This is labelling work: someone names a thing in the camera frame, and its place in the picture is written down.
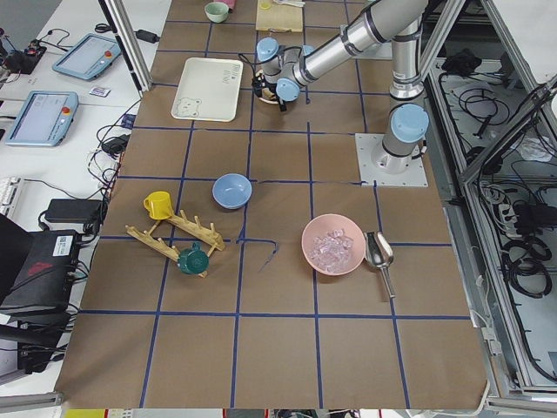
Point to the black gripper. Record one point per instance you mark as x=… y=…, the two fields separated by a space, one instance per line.
x=266 y=90

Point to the white round plate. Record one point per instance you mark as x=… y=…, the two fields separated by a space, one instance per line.
x=266 y=98

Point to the cream bear tray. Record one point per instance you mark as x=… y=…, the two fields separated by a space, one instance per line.
x=208 y=90

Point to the wooden cutting board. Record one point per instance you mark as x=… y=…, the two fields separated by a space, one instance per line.
x=279 y=18

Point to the green bowl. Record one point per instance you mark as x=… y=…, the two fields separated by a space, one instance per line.
x=217 y=12

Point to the pink cloth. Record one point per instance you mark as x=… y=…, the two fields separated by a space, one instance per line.
x=230 y=3

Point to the blue bowl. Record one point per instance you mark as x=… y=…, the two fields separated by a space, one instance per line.
x=232 y=190

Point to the black power adapter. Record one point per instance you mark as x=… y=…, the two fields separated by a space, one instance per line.
x=147 y=36

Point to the yellow mug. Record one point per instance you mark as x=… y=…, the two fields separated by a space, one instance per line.
x=158 y=205

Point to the small white card box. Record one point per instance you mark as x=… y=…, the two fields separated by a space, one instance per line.
x=100 y=92

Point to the far teach pendant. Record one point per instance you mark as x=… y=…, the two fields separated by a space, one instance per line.
x=88 y=58

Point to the teach pendant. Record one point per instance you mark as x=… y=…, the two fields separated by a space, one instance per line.
x=88 y=58
x=44 y=119

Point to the pink bowl with ice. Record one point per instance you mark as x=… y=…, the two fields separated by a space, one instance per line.
x=333 y=244

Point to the dark green mug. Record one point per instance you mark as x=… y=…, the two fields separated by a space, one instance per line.
x=193 y=260

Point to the metal scoop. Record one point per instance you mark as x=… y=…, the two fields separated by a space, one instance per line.
x=379 y=255

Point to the near teach pendant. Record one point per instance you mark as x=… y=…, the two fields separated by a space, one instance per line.
x=44 y=119

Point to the large black power brick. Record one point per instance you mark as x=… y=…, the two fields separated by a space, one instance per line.
x=78 y=211

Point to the black laptop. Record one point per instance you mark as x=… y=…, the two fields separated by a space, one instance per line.
x=36 y=281

